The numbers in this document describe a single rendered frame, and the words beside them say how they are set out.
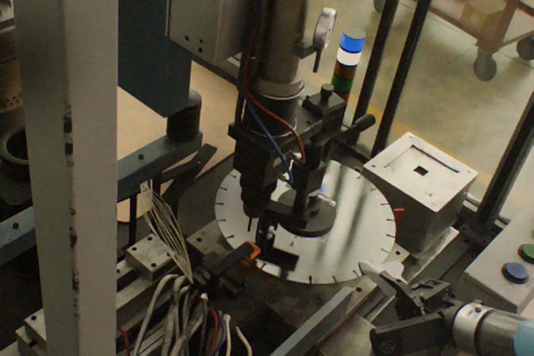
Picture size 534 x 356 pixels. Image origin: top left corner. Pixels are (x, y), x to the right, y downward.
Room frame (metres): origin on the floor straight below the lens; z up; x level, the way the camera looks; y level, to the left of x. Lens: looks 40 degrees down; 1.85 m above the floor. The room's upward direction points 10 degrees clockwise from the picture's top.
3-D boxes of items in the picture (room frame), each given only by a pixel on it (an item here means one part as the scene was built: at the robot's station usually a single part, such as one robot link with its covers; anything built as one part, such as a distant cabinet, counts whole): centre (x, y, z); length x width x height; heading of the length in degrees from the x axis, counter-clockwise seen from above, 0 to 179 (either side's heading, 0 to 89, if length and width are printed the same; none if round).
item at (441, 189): (1.19, -0.32, 0.82); 0.18 x 0.18 x 0.15; 56
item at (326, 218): (0.94, -0.09, 0.96); 0.11 x 0.11 x 0.03
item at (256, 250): (0.78, 0.02, 0.95); 0.10 x 0.03 x 0.07; 146
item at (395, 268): (0.82, -0.23, 0.96); 0.09 x 0.06 x 0.03; 45
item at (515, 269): (0.94, -0.49, 0.90); 0.04 x 0.04 x 0.02
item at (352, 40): (1.24, -0.12, 1.14); 0.05 x 0.04 x 0.03; 56
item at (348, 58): (1.24, -0.12, 1.11); 0.05 x 0.04 x 0.03; 56
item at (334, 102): (0.87, -0.07, 1.17); 0.06 x 0.05 x 0.20; 137
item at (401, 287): (0.78, -0.25, 0.97); 0.09 x 0.02 x 0.05; 45
